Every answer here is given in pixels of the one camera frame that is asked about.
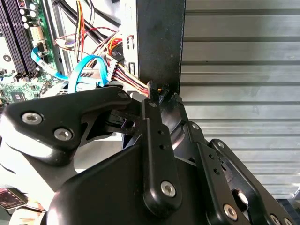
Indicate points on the person's bare hand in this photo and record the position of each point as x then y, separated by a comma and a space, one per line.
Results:
28, 218

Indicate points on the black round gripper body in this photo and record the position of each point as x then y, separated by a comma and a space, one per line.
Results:
105, 199

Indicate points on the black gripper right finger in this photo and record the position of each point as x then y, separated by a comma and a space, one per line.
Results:
234, 168

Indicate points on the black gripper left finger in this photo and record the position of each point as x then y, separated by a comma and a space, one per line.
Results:
51, 112

